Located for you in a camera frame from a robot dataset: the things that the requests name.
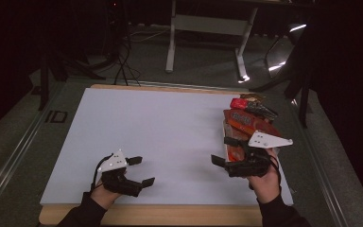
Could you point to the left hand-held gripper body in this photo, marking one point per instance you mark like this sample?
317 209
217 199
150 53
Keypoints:
113 162

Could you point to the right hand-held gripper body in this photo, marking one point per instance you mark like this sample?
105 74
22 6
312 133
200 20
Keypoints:
255 165

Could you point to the white divided food container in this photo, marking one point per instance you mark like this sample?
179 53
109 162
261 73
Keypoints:
224 130

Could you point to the small red sauce packet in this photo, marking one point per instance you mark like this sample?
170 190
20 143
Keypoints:
245 121

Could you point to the large red black sauce packet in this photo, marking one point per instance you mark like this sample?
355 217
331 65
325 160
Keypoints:
261 110

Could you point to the gold foil packet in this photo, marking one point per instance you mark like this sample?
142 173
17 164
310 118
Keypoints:
252 97

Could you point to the person's right hand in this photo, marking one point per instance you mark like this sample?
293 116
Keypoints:
266 187

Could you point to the person's left hand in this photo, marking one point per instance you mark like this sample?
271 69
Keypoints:
104 197

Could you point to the white table mat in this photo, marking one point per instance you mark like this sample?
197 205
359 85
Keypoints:
170 126

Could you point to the black metal stand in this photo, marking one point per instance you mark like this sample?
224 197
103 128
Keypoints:
304 104
44 88

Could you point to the glossy dark panel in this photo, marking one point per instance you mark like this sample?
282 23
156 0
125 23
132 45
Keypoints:
280 53

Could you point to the white metal desk frame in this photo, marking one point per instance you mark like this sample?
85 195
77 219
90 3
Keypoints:
208 25

